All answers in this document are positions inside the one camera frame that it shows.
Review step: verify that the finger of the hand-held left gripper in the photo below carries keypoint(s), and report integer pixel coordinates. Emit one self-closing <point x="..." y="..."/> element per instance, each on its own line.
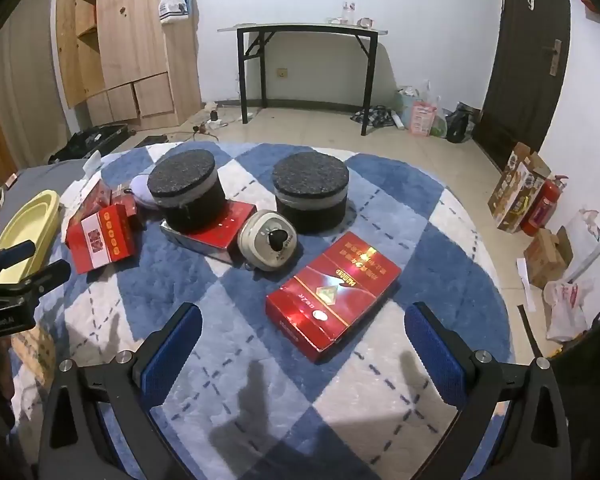
<point x="17" y="251"/>
<point x="47" y="275"/>

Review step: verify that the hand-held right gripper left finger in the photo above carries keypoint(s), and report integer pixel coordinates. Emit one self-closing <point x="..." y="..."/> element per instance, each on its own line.
<point x="172" y="355"/>

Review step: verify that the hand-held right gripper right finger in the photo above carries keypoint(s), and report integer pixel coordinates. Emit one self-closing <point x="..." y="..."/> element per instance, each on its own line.
<point x="437" y="355"/>

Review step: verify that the yellow plastic tray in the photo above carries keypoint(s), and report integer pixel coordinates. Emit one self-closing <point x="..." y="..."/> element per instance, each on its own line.
<point x="25" y="220"/>

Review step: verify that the large red carton box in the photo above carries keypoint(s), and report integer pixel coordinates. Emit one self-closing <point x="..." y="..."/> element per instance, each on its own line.
<point x="330" y="290"/>

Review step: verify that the red carton box silver sides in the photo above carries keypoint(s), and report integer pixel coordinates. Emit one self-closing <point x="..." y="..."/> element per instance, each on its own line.
<point x="237" y="220"/>

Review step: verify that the black foam cylinder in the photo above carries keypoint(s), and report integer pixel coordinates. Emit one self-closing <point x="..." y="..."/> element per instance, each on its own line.
<point x="185" y="180"/>
<point x="310" y="185"/>

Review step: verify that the red box with white label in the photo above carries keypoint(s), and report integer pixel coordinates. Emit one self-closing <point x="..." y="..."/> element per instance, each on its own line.
<point x="100" y="240"/>

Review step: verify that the black open suitcase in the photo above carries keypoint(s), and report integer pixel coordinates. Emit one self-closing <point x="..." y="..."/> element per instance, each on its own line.
<point x="87" y="142"/>

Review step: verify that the white red printed plastic bag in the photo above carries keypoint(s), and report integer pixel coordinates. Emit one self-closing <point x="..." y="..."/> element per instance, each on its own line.
<point x="567" y="307"/>

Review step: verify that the brown cardboard box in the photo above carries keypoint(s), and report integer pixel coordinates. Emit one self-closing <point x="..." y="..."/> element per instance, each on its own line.
<point x="542" y="255"/>

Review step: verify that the cream round timer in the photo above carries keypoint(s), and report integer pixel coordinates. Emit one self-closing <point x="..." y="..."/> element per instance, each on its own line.
<point x="260" y="232"/>

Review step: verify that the blue checkered blanket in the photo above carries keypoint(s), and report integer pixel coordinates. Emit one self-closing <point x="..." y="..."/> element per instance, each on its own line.
<point x="380" y="200"/>

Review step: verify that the black flat panel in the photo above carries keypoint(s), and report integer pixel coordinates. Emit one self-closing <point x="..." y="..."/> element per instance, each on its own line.
<point x="153" y="139"/>

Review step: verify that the red fire extinguisher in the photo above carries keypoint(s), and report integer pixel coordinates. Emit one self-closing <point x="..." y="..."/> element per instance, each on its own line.
<point x="542" y="207"/>

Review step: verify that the printed cardboard box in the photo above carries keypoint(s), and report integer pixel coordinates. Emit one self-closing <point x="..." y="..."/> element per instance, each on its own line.
<point x="515" y="190"/>

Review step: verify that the white paper bag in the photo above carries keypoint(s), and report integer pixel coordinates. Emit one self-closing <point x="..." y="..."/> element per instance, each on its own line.
<point x="587" y="240"/>

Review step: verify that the white power strip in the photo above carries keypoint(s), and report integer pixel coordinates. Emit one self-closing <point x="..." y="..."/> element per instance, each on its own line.
<point x="216" y="121"/>

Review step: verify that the black plastic bag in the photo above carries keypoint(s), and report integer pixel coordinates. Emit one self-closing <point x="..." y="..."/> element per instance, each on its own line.
<point x="460" y="124"/>

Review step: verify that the white paper roll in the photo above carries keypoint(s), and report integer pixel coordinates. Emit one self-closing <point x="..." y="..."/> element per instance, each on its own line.
<point x="398" y="120"/>

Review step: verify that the pink packet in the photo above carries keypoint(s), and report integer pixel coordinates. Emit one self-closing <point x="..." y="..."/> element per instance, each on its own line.
<point x="424" y="117"/>

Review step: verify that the plaid cloth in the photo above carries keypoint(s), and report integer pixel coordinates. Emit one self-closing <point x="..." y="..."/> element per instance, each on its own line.
<point x="374" y="116"/>

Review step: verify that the wooden wardrobe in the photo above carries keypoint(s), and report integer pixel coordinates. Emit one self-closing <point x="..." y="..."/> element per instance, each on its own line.
<point x="140" y="35"/>

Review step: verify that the white hanging plastic bag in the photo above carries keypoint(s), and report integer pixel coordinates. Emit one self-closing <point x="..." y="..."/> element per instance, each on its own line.
<point x="172" y="9"/>

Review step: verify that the dark door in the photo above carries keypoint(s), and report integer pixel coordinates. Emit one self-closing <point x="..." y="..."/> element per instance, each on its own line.
<point x="525" y="60"/>

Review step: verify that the tape roll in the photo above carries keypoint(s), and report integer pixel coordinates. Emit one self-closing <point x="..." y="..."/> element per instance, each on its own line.
<point x="366" y="22"/>

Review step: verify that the black folding table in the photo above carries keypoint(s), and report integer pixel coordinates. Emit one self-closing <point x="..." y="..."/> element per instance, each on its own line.
<point x="305" y="30"/>

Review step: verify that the clear jar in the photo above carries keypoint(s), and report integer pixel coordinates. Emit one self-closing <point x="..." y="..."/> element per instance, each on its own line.
<point x="348" y="11"/>

